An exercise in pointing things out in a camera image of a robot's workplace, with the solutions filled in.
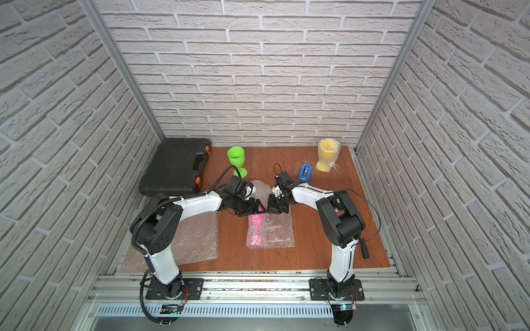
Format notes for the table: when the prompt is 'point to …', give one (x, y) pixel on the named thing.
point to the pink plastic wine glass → (256, 221)
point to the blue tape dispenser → (305, 173)
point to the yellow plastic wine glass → (328, 149)
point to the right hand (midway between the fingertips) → (269, 210)
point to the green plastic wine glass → (237, 157)
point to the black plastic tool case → (176, 167)
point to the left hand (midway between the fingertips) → (264, 210)
